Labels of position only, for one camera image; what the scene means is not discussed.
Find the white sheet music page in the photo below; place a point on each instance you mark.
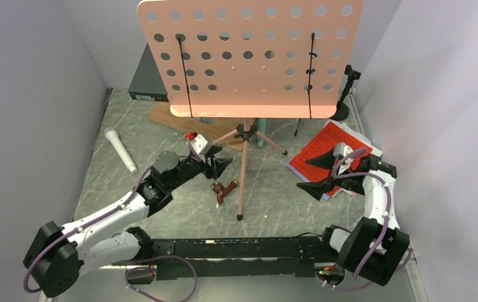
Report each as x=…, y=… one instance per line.
x=358, y=135

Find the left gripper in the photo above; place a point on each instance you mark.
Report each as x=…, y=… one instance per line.
x=218, y=165

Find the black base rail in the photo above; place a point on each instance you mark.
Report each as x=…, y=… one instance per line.
x=298, y=256

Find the pink music stand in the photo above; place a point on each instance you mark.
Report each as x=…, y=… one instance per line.
x=251, y=59

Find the black round-base mic stand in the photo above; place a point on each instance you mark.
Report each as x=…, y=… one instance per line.
x=342, y=110

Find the black tripod mic stand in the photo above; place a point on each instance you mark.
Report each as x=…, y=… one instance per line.
x=297, y=127

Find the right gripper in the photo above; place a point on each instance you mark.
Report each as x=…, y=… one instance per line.
x=316, y=189

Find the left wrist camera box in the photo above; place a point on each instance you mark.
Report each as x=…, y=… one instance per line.
x=199, y=145

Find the white microphone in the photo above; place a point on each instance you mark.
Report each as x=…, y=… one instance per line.
x=113, y=137

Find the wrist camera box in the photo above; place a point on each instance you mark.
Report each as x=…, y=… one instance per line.
x=340, y=151
x=199, y=145

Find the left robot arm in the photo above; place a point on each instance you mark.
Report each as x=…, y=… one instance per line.
x=59, y=255

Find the brown plastic faucet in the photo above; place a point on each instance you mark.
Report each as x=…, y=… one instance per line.
x=222, y=191

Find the dark rack audio unit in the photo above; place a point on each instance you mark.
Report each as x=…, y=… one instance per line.
x=147, y=84

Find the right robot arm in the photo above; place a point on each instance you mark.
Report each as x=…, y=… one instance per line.
x=374, y=248

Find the pink sheet music page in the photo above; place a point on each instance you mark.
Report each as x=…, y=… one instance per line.
x=351, y=193

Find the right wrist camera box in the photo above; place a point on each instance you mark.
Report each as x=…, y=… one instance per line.
x=340, y=151

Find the red sheet music page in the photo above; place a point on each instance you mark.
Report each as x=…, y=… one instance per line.
x=323, y=142

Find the wooden board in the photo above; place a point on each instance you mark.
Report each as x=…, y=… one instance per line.
x=214, y=128

